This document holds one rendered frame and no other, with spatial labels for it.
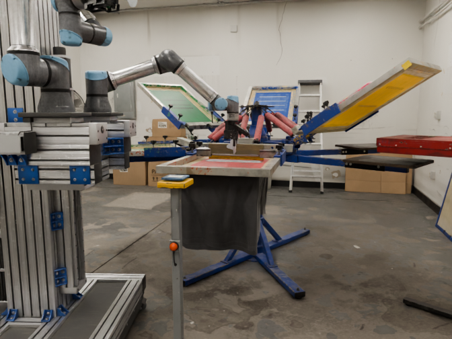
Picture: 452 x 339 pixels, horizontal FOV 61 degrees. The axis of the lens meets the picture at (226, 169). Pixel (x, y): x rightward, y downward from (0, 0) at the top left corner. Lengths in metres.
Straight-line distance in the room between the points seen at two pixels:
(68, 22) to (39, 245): 1.11
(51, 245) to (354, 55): 5.48
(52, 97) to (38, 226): 0.67
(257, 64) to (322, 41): 1.09
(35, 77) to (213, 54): 5.30
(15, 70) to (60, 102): 0.21
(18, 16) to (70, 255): 1.13
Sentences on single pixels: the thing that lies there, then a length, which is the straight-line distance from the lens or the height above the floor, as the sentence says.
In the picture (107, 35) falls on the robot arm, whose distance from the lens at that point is 1.67.
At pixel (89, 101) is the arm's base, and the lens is 2.27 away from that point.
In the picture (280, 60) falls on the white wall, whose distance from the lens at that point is 6.63.
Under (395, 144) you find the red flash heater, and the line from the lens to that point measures 2.50.
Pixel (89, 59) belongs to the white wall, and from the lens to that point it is 7.78.
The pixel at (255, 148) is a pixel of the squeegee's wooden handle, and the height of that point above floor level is 1.04.
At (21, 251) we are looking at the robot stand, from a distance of 2.21.
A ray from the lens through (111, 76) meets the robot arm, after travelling 2.40.
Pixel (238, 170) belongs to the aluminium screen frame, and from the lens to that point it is 1.87.
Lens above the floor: 1.26
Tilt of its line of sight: 8 degrees down
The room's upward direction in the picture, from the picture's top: straight up
